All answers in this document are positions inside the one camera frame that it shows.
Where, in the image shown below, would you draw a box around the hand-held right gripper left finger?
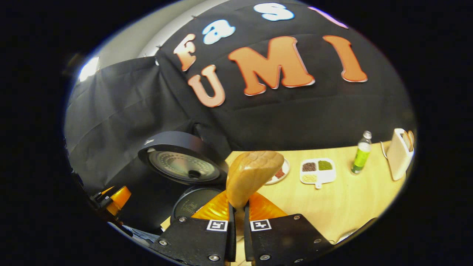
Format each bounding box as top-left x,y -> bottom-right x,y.
150,190 -> 237,265

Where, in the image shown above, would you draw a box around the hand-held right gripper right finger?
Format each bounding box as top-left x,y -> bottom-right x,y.
244,192 -> 335,265

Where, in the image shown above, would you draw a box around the wooden spoon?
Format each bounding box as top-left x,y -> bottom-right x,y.
226,151 -> 285,237

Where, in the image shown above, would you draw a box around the dark grey rice cooker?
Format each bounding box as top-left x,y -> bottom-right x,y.
138,131 -> 229,223

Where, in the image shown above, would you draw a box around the blue cloth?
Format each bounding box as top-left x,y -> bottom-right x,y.
111,224 -> 159,246

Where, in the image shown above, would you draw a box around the round white plate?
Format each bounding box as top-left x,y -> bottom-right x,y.
264,158 -> 290,185

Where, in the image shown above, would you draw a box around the white divided grain dish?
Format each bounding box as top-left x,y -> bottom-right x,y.
300,158 -> 337,189

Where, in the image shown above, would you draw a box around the green drink bottle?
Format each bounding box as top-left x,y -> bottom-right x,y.
350,130 -> 372,174

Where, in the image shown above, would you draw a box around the white toaster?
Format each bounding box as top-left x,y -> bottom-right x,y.
386,128 -> 415,181

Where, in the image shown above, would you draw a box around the toasted bread slices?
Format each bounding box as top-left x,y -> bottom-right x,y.
402,129 -> 415,152

